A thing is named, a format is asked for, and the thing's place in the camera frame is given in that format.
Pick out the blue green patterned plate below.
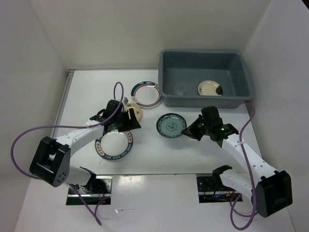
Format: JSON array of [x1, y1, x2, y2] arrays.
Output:
[[156, 113, 187, 139]]

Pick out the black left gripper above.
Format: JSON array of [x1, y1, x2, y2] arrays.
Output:
[[113, 108, 141, 132]]

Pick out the aluminium table edge rail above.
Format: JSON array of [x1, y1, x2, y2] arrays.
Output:
[[55, 69, 76, 126]]

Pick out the white plate dark green rim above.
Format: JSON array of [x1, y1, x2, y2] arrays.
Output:
[[95, 130, 133, 161]]

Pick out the grey plastic bin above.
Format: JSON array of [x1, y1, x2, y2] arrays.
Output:
[[158, 49, 254, 108]]

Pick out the white plate red teal rim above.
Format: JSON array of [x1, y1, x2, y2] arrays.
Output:
[[130, 81, 162, 108]]

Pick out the clear plastic cup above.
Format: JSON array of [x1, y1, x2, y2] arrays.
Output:
[[175, 84, 186, 95]]

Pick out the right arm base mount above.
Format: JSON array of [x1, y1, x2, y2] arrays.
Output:
[[196, 174, 239, 203]]

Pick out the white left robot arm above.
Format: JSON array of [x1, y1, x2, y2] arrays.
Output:
[[29, 100, 141, 193]]

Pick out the cream plate black spot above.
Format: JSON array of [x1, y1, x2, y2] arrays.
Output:
[[198, 80, 223, 96]]

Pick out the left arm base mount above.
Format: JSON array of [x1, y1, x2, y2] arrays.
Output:
[[66, 167, 113, 205]]

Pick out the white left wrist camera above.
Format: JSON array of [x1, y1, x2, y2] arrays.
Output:
[[122, 97, 128, 106]]

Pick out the cream plate small motifs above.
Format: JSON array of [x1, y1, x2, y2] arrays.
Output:
[[126, 102, 142, 122]]

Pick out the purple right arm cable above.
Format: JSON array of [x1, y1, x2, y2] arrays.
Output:
[[216, 101, 256, 230]]

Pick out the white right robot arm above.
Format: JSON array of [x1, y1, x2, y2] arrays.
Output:
[[182, 106, 293, 218]]

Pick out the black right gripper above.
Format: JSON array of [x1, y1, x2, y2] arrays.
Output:
[[181, 114, 211, 141]]

